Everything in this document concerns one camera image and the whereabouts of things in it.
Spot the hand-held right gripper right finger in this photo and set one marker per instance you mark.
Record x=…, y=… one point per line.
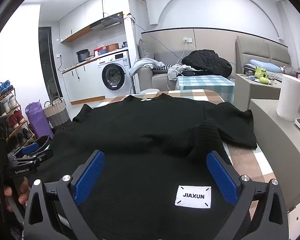
x=220, y=177

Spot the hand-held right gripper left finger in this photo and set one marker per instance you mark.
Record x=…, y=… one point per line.
x=90, y=177

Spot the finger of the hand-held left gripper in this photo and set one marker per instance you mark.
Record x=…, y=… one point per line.
x=30, y=148
x=43, y=155

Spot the black knit sweater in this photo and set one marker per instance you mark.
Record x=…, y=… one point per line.
x=150, y=130

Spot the person's left hand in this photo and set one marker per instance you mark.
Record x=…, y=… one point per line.
x=22, y=187

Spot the white trash bin black liner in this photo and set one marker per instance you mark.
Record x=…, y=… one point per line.
x=43, y=142

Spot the wooden shoe rack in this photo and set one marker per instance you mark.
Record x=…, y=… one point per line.
x=15, y=130

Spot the purple bag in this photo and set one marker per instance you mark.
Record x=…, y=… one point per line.
x=37, y=120

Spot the checked tablecloth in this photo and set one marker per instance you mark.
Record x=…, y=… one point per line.
x=245, y=160

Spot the woven laundry basket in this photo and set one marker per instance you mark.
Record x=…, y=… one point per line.
x=56, y=112

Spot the row of shoes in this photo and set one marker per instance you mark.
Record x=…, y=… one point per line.
x=3, y=87

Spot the grey side counter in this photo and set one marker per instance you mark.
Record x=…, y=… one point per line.
x=280, y=150

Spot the white kitchen base cabinet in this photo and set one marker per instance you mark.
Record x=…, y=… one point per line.
x=85, y=85

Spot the dark door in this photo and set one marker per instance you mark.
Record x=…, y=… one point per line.
x=46, y=67

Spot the grey bedside cabinet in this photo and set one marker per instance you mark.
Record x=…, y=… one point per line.
x=255, y=92

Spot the teal checked small table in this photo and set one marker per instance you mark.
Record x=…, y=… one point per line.
x=205, y=85

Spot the white washing machine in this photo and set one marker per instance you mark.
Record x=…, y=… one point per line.
x=115, y=77

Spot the white round stool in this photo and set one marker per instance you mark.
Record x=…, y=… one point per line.
x=148, y=91

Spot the white paper towel roll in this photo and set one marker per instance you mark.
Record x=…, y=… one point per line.
x=288, y=97

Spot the black cooking pot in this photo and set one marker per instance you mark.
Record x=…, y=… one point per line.
x=83, y=56

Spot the green toy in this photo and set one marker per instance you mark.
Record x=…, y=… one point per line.
x=261, y=73

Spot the grey sofa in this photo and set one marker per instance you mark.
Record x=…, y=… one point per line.
x=160, y=80

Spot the white crumpled garment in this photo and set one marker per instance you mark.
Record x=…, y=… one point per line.
x=176, y=71

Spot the black jacket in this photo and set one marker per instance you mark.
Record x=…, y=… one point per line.
x=207, y=62

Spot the red container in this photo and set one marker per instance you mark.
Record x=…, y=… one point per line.
x=99, y=50

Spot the blue pillow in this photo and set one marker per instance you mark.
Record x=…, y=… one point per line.
x=265, y=66

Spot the light grey garment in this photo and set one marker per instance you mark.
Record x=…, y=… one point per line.
x=142, y=65

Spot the orange cooking pot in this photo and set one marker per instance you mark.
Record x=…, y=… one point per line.
x=112, y=47

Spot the grey bed blanket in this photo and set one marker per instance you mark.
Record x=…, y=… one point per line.
x=296, y=70

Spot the beige bed headboard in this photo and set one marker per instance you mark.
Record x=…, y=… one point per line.
x=262, y=52

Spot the grey sofa cushion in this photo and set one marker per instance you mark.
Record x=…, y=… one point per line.
x=145, y=50

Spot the range hood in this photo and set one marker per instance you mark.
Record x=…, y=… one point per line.
x=107, y=21

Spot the wall socket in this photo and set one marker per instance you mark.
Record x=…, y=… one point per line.
x=187, y=39

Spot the white wall cabinets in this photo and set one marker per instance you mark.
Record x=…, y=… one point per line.
x=85, y=15

